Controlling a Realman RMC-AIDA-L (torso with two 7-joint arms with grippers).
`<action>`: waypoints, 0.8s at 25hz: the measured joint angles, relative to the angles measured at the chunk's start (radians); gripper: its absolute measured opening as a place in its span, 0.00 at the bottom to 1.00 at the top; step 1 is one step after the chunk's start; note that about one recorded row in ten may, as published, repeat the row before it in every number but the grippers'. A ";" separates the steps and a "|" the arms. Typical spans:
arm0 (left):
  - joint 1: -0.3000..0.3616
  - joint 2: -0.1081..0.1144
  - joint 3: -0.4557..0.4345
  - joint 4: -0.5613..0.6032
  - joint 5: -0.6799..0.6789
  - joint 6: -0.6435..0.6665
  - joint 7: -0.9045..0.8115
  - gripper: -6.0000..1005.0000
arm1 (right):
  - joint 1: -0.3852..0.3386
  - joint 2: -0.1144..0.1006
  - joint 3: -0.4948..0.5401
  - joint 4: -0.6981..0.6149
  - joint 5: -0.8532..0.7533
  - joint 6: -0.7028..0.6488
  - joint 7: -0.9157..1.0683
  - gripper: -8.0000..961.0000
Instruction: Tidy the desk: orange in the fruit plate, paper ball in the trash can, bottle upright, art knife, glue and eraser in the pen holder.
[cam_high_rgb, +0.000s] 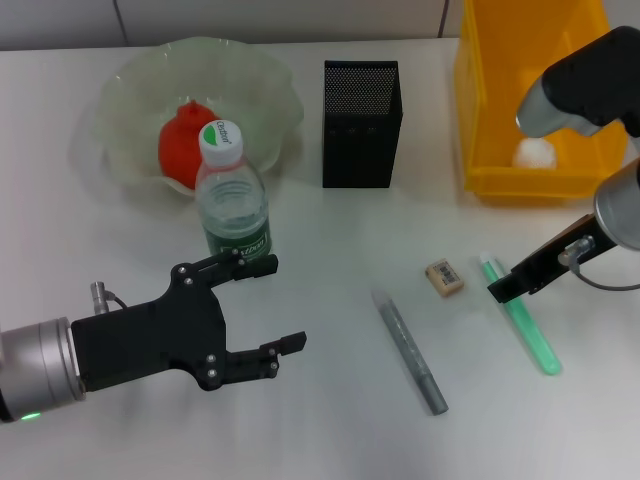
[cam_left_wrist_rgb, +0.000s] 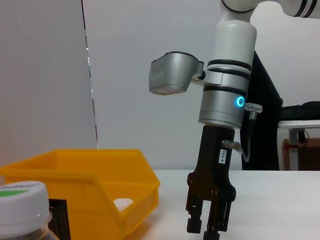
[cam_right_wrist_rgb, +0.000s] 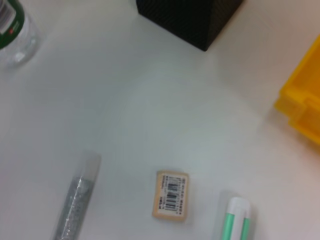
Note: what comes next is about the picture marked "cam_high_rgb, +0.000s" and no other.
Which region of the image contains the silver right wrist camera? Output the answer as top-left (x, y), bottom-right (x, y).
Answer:
top-left (515, 25), bottom-right (640, 140)

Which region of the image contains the clear bottle with green label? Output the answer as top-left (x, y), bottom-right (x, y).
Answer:
top-left (193, 119), bottom-right (274, 267)

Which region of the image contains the grey pen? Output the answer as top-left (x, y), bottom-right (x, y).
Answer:
top-left (362, 285), bottom-right (450, 417)

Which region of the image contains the red-orange toy orange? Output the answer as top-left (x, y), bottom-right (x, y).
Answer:
top-left (157, 98), bottom-right (222, 191)

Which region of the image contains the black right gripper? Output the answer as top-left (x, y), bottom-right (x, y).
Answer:
top-left (486, 212), bottom-right (622, 305)

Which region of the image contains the beige eraser with barcode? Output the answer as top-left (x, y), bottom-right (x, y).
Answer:
top-left (424, 257), bottom-right (466, 299)

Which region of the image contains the left gripper cable with connector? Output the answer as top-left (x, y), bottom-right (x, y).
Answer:
top-left (89, 281), bottom-right (130, 317)

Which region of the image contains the black mesh pen holder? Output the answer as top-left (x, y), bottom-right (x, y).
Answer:
top-left (321, 59), bottom-right (405, 190)

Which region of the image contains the yellow plastic bin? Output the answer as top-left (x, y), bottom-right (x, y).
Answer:
top-left (453, 0), bottom-right (637, 207)

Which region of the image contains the white paper ball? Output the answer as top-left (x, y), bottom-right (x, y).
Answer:
top-left (511, 138), bottom-right (558, 172)

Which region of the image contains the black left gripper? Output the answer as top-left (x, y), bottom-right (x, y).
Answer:
top-left (70, 247), bottom-right (309, 394)

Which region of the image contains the pale green glass fruit plate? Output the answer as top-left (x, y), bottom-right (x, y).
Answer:
top-left (69, 40), bottom-right (306, 202)

